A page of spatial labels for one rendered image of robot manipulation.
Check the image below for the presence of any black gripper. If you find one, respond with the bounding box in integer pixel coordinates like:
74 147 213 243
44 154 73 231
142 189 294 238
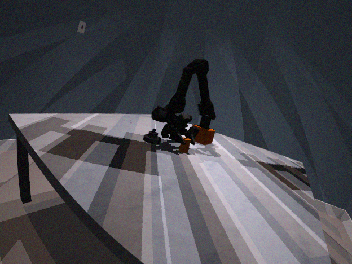
161 118 200 145

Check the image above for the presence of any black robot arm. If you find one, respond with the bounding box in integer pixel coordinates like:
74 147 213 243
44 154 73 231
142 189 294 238
151 59 216 129

